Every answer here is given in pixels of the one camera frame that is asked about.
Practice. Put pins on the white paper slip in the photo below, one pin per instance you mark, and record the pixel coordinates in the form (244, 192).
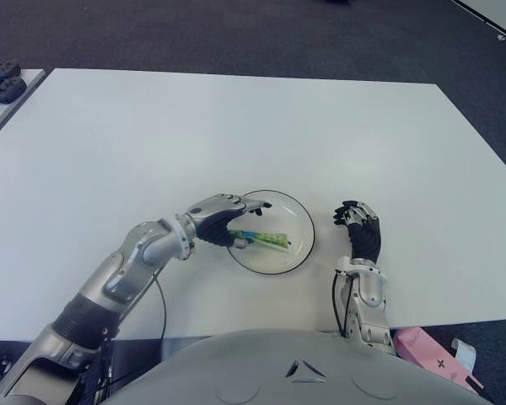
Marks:
(464, 353)

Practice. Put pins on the white background table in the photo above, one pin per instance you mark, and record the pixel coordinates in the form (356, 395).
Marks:
(499, 17)

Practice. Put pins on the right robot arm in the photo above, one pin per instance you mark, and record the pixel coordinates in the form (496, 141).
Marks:
(364, 299)

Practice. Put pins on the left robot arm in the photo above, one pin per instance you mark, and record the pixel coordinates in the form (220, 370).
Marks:
(101, 295)

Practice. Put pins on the black game controller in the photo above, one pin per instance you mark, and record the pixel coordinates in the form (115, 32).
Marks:
(0, 71)
(4, 89)

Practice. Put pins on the grey robot torso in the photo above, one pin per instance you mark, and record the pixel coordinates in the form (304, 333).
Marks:
(286, 371)

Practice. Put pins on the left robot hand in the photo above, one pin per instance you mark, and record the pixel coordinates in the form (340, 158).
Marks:
(219, 215)

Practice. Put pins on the white plate black rim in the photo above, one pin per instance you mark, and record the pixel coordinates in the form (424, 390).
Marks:
(286, 236)

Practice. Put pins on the green white toothpaste tube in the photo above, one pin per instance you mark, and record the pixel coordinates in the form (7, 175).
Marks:
(270, 240)

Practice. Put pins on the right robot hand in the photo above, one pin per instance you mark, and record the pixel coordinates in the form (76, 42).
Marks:
(364, 240)

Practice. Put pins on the pink cardboard box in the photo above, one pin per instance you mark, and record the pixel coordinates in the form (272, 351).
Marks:
(426, 350)

